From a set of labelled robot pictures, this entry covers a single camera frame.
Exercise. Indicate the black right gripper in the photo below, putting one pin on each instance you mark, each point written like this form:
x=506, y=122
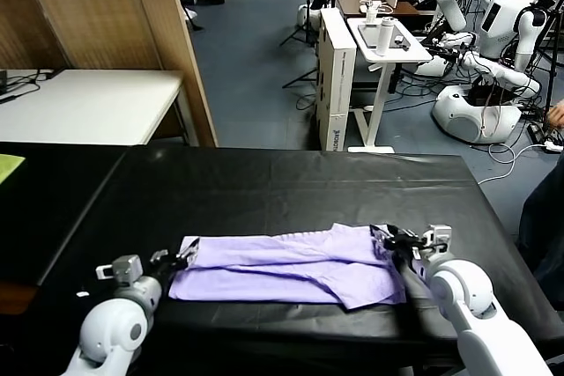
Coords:
x=407, y=246

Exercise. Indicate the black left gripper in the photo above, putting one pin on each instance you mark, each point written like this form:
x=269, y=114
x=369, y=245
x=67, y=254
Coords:
x=167, y=271

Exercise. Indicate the lavender t-shirt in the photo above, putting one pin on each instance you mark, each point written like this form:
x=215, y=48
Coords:
x=286, y=270

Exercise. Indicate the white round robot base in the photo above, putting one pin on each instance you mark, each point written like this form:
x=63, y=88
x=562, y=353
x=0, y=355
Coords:
x=308, y=16

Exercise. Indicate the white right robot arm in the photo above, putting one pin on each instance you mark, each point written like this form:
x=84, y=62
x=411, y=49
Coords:
x=458, y=288

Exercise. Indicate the white humanoid robot raised arm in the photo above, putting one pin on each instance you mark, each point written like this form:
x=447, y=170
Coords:
x=454, y=6

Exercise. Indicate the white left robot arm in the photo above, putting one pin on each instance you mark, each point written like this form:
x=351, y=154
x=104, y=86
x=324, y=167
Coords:
x=114, y=327

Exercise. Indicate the bystander bare hand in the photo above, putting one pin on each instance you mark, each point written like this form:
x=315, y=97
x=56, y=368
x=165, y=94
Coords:
x=557, y=114

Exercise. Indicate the large matte black table cover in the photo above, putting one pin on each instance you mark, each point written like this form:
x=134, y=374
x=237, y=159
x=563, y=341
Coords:
x=308, y=186

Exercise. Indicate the glossy black table cover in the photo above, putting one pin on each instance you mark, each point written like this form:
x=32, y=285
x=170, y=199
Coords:
x=53, y=217

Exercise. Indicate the white height-adjustable side table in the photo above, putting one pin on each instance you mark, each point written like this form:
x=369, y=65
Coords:
x=379, y=98

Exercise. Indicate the person in dark jeans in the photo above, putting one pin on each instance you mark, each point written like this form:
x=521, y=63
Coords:
x=544, y=226

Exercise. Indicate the tall white cardboard box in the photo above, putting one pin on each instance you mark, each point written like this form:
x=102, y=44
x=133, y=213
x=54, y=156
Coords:
x=336, y=85

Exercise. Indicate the white rectangular table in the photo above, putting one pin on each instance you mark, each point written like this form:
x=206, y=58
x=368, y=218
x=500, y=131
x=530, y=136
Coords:
x=97, y=103

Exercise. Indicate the yellow-green cloth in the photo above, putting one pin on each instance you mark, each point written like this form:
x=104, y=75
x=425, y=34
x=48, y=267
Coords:
x=9, y=167

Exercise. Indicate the white power strip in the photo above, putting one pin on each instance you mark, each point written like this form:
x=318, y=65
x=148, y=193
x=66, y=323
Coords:
x=554, y=146

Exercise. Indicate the small black handheld device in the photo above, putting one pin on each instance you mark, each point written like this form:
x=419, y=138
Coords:
x=403, y=42

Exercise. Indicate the white drinking bottle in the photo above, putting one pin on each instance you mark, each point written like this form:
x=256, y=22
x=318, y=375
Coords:
x=384, y=37

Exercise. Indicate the grey tablet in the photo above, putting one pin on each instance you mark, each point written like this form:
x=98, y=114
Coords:
x=368, y=34

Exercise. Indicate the black monitor floor stand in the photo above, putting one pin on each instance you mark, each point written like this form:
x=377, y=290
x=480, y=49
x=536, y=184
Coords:
x=308, y=41

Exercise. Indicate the white desktop holder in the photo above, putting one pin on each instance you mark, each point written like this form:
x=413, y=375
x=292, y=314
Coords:
x=372, y=12

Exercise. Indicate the white floor stand base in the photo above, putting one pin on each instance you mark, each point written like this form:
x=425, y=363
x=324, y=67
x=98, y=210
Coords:
x=194, y=17

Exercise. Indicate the tall black tripod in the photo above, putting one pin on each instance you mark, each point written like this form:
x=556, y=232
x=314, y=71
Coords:
x=551, y=63

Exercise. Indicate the black box device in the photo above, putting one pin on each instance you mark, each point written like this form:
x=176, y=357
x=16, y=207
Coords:
x=3, y=81

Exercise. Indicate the white humanoid robot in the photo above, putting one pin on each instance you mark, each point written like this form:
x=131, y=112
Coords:
x=502, y=19

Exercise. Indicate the wooden folding screen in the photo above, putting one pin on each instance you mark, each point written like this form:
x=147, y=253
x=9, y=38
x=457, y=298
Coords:
x=110, y=6

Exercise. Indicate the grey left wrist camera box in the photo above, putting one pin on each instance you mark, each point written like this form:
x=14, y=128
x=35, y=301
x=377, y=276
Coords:
x=125, y=268

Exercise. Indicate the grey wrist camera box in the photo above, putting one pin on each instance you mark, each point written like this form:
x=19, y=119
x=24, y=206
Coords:
x=438, y=237
x=125, y=268

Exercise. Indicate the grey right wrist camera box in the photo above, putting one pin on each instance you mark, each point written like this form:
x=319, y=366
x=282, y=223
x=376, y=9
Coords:
x=438, y=237

